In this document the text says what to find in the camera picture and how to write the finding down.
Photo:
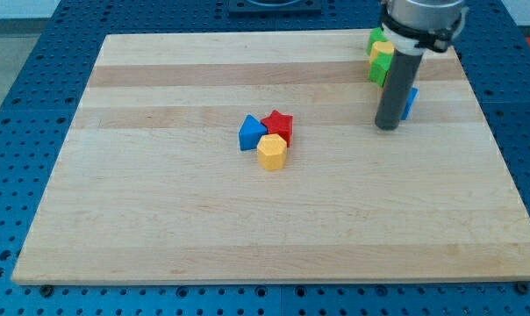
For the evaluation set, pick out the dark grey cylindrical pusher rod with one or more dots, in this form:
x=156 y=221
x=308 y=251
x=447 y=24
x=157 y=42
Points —
x=398 y=84

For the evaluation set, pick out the green star block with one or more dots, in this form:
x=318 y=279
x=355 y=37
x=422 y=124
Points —
x=379 y=68

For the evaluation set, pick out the blue cube block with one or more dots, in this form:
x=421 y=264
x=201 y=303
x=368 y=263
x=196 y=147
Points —
x=409 y=103

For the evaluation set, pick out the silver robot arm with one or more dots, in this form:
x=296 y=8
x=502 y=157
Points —
x=413 y=27

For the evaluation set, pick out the red star block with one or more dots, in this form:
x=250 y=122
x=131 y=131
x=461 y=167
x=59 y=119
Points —
x=279 y=123

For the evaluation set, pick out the yellow block near rod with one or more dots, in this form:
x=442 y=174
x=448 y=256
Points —
x=380 y=48

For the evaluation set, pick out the green block upper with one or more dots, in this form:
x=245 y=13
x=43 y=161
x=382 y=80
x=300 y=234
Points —
x=376 y=34

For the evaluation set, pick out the yellow hexagonal block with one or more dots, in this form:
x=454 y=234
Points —
x=272 y=152

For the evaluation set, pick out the blue triangular prism block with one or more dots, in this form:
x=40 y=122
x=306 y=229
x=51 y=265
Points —
x=250 y=133

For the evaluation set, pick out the light wooden board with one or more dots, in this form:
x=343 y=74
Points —
x=150 y=185

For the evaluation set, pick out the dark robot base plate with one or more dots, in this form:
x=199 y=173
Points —
x=273 y=6

